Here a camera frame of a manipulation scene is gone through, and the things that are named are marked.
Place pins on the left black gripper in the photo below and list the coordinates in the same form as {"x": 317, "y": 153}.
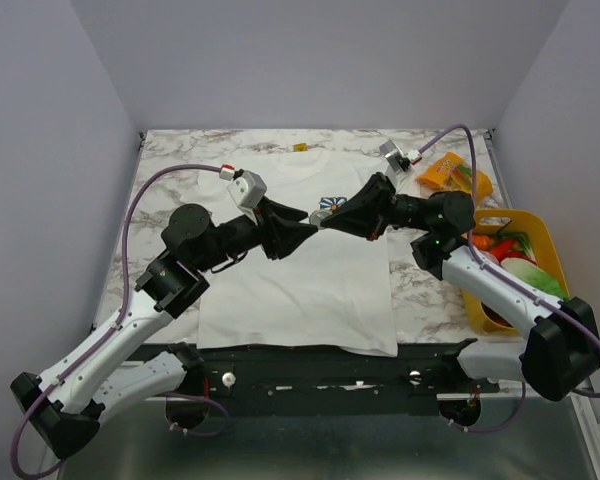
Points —
{"x": 282, "y": 236}

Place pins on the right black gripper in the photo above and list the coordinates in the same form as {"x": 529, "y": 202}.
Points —
{"x": 381, "y": 206}

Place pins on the white t-shirt with flower print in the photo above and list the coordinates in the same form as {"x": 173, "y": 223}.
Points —
{"x": 333, "y": 290}

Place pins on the yellow sunflower brooch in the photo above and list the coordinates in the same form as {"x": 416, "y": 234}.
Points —
{"x": 318, "y": 216}

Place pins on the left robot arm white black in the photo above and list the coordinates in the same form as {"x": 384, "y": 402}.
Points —
{"x": 68, "y": 403}

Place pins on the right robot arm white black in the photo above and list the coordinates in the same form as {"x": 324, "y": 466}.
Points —
{"x": 560, "y": 348}

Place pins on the orange candy bag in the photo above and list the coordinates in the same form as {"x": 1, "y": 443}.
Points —
{"x": 452, "y": 173}

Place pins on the toy carrot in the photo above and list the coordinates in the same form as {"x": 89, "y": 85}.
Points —
{"x": 482, "y": 242}

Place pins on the toy red chili pepper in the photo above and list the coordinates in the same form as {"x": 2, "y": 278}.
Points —
{"x": 500, "y": 250}

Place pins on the toy green onion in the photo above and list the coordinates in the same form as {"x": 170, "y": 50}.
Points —
{"x": 521, "y": 239}

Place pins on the toy purple eggplant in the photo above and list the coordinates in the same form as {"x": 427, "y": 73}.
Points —
{"x": 495, "y": 318}

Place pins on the yellow plastic basket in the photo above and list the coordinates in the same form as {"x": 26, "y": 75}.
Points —
{"x": 543, "y": 254}

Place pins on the toy napa cabbage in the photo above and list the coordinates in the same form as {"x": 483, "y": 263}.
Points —
{"x": 534, "y": 276}

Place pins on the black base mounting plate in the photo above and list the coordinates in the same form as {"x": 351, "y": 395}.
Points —
{"x": 257, "y": 380}

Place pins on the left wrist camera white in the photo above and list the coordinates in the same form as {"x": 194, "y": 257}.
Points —
{"x": 245, "y": 187}

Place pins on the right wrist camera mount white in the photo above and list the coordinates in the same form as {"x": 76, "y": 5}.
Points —
{"x": 400, "y": 164}

